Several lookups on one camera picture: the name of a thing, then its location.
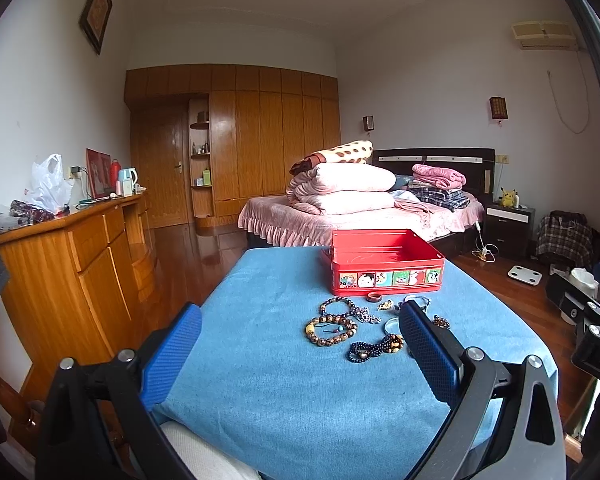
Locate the folded plaid clothes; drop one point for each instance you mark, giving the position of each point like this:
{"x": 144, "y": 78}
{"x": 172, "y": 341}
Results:
{"x": 448, "y": 199}

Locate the yellow pikachu plush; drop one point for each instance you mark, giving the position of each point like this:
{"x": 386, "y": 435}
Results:
{"x": 509, "y": 199}

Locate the red picture frame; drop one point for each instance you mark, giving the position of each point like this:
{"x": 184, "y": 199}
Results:
{"x": 97, "y": 167}

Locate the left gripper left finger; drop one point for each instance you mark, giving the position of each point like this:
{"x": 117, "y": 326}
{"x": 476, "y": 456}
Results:
{"x": 168, "y": 356}

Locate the wall lamp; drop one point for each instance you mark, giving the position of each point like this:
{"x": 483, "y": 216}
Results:
{"x": 498, "y": 108}

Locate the folded pink clothes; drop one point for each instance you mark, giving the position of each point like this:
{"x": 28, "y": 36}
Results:
{"x": 440, "y": 177}

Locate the white bathroom scale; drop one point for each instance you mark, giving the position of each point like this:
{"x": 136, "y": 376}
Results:
{"x": 525, "y": 275}

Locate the white electric kettle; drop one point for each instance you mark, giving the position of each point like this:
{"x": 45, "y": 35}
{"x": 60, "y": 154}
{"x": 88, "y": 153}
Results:
{"x": 127, "y": 177}

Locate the black nightstand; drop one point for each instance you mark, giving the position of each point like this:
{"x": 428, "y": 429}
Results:
{"x": 508, "y": 229}

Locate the red thermos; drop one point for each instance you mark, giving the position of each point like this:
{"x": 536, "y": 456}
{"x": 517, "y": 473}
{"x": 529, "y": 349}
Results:
{"x": 114, "y": 169}

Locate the stacked pink quilts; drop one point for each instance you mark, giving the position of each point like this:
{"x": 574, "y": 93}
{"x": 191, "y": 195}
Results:
{"x": 333, "y": 188}

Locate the red tin box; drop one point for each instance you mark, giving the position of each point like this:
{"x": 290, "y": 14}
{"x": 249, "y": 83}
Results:
{"x": 385, "y": 261}

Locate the air conditioner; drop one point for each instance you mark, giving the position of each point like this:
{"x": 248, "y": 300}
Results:
{"x": 545, "y": 35}

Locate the blue table cloth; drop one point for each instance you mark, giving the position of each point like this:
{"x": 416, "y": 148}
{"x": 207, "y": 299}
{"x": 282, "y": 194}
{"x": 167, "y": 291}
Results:
{"x": 255, "y": 388}

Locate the bed with pink cover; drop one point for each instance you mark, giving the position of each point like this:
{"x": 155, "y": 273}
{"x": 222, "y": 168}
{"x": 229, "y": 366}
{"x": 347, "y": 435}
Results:
{"x": 272, "y": 221}

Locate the framed wall picture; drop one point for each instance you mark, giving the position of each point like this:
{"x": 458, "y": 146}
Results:
{"x": 94, "y": 20}

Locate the spotted folded blanket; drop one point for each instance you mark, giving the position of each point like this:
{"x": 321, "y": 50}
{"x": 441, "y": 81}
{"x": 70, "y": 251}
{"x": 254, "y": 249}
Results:
{"x": 357, "y": 152}

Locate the wooden sideboard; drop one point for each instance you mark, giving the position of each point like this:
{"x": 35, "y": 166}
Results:
{"x": 73, "y": 286}

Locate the wooden wardrobe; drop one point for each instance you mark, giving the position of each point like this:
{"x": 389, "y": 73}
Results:
{"x": 206, "y": 138}

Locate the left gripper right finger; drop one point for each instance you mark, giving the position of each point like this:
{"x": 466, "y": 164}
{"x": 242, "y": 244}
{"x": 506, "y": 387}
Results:
{"x": 435, "y": 350}

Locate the plaid bag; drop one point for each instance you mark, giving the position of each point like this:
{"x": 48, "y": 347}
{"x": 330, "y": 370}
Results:
{"x": 565, "y": 237}

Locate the gold pendant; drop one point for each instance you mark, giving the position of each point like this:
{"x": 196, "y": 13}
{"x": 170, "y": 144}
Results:
{"x": 386, "y": 305}

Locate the white plastic bag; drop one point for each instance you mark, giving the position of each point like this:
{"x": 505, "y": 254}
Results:
{"x": 49, "y": 190}

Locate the silver bangle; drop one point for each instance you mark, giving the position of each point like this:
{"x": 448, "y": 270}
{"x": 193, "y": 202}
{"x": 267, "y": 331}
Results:
{"x": 392, "y": 327}

